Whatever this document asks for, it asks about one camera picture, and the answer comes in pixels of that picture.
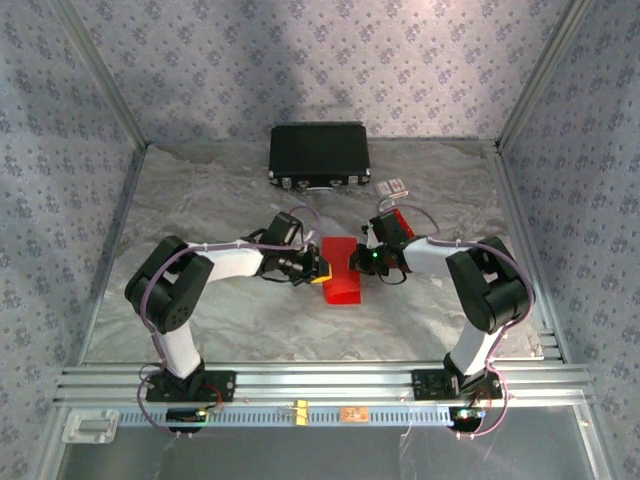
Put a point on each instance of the red tube with silver cap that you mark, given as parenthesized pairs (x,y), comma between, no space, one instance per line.
(404,220)

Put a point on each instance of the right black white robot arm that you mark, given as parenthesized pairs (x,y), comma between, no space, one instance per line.
(495,295)

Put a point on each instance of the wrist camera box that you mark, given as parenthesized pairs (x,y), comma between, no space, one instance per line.
(285,227)
(387,229)

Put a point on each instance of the aluminium frame post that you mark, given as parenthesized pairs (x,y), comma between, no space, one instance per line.
(105,75)
(540,75)

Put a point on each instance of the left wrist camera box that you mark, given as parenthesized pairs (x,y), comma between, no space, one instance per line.
(285,227)

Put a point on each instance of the red paper sheet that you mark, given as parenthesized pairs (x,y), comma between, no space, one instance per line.
(342,290)

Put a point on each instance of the small white red card box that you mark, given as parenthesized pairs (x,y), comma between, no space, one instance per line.
(391,187)

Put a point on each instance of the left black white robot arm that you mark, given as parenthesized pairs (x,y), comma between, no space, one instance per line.
(170,300)

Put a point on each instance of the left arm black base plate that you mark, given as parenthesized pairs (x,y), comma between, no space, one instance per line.
(225,387)

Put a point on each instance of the black hard case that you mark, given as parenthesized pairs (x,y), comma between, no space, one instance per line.
(320,150)

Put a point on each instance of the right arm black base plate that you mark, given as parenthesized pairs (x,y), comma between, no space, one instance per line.
(422,385)

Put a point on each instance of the glossy grey panel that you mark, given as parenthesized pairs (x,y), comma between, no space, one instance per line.
(320,455)

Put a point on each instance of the grey metal bracket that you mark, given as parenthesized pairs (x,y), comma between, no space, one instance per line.
(91,426)

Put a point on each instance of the long aluminium mounting rail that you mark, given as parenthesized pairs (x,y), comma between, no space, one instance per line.
(325,382)

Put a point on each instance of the aluminium side rail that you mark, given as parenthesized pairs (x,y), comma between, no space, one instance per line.
(118,235)
(520,225)

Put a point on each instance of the orange label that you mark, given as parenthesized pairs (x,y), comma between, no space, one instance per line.
(354,414)

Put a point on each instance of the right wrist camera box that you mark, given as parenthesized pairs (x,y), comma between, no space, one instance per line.
(387,229)

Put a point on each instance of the yellow tape piece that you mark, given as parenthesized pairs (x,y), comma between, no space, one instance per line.
(301,414)

